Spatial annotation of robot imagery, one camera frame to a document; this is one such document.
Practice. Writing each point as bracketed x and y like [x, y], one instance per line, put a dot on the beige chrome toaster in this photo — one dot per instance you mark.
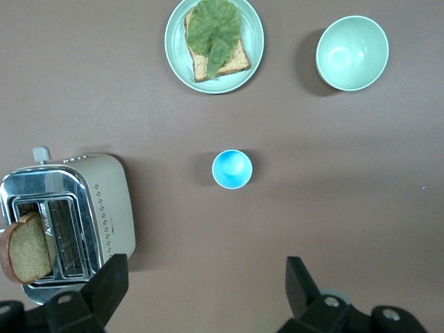
[111, 208]

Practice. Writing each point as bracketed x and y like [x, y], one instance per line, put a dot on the blue plastic cup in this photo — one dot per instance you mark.
[231, 170]

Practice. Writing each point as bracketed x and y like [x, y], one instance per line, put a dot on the pale green plate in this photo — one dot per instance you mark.
[177, 52]

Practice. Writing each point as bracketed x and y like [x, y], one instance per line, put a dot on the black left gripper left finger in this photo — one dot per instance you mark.
[93, 305]

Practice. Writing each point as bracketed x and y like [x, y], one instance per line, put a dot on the pale green bowl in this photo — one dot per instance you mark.
[352, 55]

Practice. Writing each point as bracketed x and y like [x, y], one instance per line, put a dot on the green lettuce leaf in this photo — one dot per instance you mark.
[213, 31]

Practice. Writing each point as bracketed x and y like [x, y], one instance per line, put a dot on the brown bread slice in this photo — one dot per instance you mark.
[27, 249]

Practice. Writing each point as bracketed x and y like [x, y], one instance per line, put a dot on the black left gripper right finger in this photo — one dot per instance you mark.
[305, 305]

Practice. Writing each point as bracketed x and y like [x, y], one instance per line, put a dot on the brown toast slice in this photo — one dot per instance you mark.
[236, 60]

